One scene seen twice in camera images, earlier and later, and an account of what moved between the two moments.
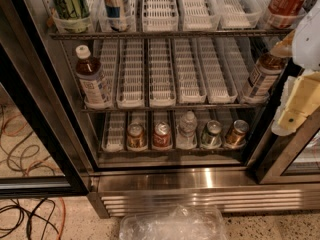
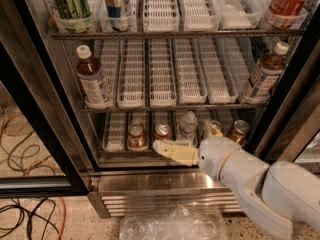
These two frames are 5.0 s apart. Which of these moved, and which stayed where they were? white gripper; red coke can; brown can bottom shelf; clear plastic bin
Moved: white gripper
Stayed: clear plastic bin; brown can bottom shelf; red coke can
